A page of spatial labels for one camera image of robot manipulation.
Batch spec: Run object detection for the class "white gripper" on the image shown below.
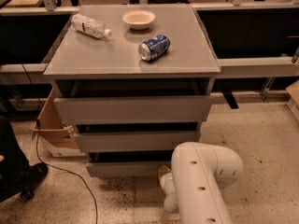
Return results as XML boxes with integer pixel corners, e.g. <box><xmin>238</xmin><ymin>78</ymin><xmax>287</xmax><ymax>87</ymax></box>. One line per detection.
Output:
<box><xmin>158</xmin><ymin>165</ymin><xmax>178</xmax><ymax>213</ymax></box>

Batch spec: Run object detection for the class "grey bottom drawer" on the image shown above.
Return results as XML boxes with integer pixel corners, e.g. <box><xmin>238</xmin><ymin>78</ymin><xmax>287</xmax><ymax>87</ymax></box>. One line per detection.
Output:
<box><xmin>86</xmin><ymin>150</ymin><xmax>172</xmax><ymax>177</ymax></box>

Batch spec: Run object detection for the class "grey drawer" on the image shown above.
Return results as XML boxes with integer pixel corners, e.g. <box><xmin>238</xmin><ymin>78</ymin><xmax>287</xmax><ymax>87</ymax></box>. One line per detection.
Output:
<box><xmin>74</xmin><ymin>131</ymin><xmax>200</xmax><ymax>152</ymax></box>
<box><xmin>86</xmin><ymin>150</ymin><xmax>172</xmax><ymax>177</ymax></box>
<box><xmin>54</xmin><ymin>96</ymin><xmax>211</xmax><ymax>125</ymax></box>

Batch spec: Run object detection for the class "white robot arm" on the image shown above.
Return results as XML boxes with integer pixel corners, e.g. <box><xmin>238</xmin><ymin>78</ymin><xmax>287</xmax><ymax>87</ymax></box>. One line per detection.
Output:
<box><xmin>158</xmin><ymin>142</ymin><xmax>243</xmax><ymax>224</ymax></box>

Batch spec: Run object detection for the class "grey top drawer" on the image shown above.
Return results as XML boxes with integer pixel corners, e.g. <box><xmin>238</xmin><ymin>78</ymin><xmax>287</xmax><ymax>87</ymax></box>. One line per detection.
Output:
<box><xmin>54</xmin><ymin>96</ymin><xmax>211</xmax><ymax>125</ymax></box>

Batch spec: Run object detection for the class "grey middle drawer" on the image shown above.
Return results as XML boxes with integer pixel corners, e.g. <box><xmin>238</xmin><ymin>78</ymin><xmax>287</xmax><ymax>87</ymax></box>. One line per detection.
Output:
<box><xmin>74</xmin><ymin>131</ymin><xmax>200</xmax><ymax>152</ymax></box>

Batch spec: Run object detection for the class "grey drawer cabinet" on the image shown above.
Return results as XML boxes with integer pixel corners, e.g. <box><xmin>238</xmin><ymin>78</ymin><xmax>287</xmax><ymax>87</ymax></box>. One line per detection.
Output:
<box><xmin>42</xmin><ymin>4</ymin><xmax>221</xmax><ymax>166</ymax></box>

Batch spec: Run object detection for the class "brown cardboard box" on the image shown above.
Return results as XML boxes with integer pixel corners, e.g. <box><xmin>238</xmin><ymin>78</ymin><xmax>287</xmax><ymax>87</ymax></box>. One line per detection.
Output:
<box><xmin>33</xmin><ymin>91</ymin><xmax>84</xmax><ymax>157</ymax></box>

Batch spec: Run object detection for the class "blue soda can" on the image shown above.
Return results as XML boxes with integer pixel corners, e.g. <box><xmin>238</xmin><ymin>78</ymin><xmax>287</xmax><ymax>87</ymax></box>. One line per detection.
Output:
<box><xmin>138</xmin><ymin>35</ymin><xmax>170</xmax><ymax>62</ymax></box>

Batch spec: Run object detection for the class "black shoe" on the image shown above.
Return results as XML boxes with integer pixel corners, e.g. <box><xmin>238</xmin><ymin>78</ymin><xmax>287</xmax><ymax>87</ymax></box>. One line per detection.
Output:
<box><xmin>0</xmin><ymin>162</ymin><xmax>48</xmax><ymax>203</ymax></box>

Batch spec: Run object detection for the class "dark trouser leg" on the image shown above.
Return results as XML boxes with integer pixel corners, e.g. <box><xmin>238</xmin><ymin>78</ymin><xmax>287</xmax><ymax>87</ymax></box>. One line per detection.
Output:
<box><xmin>0</xmin><ymin>116</ymin><xmax>29</xmax><ymax>182</ymax></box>

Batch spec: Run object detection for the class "white paper bowl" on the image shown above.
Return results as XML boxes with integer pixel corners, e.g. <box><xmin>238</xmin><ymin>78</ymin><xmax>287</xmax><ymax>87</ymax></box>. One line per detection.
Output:
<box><xmin>122</xmin><ymin>10</ymin><xmax>156</xmax><ymax>31</ymax></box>

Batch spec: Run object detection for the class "clear plastic water bottle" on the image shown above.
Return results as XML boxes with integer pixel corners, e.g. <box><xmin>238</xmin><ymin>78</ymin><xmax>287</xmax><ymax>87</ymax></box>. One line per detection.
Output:
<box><xmin>71</xmin><ymin>14</ymin><xmax>111</xmax><ymax>39</ymax></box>

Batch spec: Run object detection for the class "black power cable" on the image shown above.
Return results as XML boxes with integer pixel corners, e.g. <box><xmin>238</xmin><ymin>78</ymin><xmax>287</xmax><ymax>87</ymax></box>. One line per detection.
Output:
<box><xmin>21</xmin><ymin>63</ymin><xmax>99</xmax><ymax>224</ymax></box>

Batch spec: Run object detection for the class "grey metal rail frame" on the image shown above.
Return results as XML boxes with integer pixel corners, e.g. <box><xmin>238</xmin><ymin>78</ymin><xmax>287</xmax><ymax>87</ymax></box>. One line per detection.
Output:
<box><xmin>1</xmin><ymin>0</ymin><xmax>299</xmax><ymax>85</ymax></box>

